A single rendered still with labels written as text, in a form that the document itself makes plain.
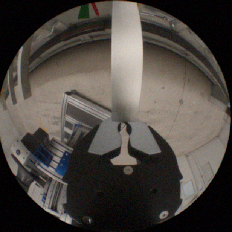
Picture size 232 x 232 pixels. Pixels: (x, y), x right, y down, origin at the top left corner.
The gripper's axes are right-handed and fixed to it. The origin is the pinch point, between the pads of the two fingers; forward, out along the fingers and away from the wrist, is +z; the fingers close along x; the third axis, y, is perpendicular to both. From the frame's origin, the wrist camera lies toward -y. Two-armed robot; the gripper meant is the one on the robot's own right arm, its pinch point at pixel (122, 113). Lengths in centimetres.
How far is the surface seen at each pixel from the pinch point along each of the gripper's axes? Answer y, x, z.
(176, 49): -55, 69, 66
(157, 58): -37, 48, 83
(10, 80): -18, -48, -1
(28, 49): -19.0, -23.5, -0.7
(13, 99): -7.6, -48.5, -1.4
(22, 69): -13.2, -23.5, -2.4
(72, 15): -30.6, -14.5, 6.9
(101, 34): -56, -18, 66
